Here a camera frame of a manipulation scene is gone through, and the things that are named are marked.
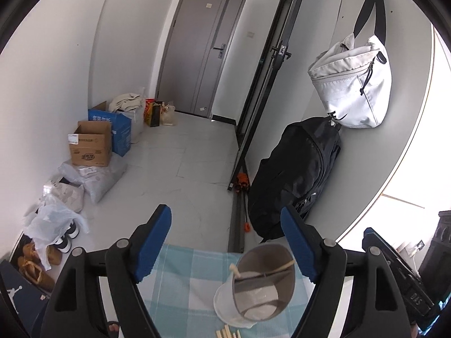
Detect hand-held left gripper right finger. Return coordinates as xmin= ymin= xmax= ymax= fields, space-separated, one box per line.
xmin=281 ymin=205 xmax=413 ymax=338

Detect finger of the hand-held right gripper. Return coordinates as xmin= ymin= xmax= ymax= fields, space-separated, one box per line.
xmin=363 ymin=227 xmax=423 ymax=282

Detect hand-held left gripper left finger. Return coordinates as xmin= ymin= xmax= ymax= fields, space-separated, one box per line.
xmin=44 ymin=204 xmax=173 ymax=338

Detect white grey utensil holder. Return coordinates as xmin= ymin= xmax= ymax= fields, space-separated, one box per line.
xmin=213 ymin=243 xmax=297 ymax=329

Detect white shoulder bag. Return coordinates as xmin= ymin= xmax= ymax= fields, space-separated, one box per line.
xmin=307 ymin=0 xmax=392 ymax=129

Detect blue white checkered tablecloth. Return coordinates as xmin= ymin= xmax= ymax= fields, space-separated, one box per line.
xmin=136 ymin=243 xmax=319 ymax=338

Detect dark wooden cabinet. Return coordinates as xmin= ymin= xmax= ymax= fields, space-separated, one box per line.
xmin=417 ymin=210 xmax=451 ymax=310

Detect black backpack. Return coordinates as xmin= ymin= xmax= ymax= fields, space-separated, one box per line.
xmin=247 ymin=114 xmax=342 ymax=243

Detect grey plastic parcel bag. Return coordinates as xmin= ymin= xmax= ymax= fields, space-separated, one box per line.
xmin=79 ymin=164 xmax=127 ymax=204

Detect orange black tool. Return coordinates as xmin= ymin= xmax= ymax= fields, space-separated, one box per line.
xmin=234 ymin=172 xmax=251 ymax=196

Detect white crumpled plastic bag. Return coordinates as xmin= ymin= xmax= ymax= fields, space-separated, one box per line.
xmin=23 ymin=194 xmax=90 ymax=270

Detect white plastic parcel bag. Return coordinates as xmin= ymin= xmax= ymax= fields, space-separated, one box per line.
xmin=58 ymin=160 xmax=89 ymax=185

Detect blue cardboard box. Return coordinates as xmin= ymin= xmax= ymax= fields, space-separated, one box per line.
xmin=88 ymin=101 xmax=132 ymax=158

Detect brown cardboard box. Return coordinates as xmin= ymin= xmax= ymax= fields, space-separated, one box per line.
xmin=68 ymin=120 xmax=113 ymax=168

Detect white translucent sack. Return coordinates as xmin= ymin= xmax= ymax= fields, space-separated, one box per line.
xmin=118 ymin=107 xmax=147 ymax=145

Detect yellow black paper bag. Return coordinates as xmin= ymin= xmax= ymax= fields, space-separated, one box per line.
xmin=146 ymin=101 xmax=163 ymax=128

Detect beige plastic bag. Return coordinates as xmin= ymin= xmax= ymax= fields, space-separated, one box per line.
xmin=160 ymin=101 xmax=177 ymax=126

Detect black framed glass door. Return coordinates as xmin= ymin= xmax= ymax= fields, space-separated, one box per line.
xmin=227 ymin=0 xmax=312 ymax=198

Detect beige folded cloth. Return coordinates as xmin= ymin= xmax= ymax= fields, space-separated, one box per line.
xmin=109 ymin=92 xmax=143 ymax=114

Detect dark blue shoe box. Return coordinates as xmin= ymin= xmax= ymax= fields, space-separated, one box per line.
xmin=0 ymin=259 xmax=53 ymax=319

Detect grey entrance door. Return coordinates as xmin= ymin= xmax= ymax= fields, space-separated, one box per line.
xmin=155 ymin=0 xmax=249 ymax=118

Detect black glass door handle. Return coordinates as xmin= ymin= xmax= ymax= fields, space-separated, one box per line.
xmin=269 ymin=42 xmax=293 ymax=60

